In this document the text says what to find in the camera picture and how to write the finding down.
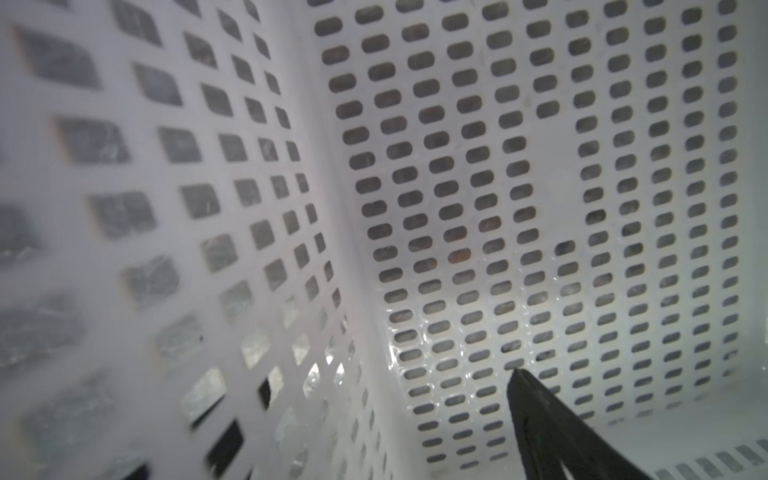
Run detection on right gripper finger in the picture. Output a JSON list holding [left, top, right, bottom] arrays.
[[507, 369, 649, 479]]

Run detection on white perforated plastic basket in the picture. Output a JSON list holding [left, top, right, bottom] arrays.
[[1, 1, 767, 479]]

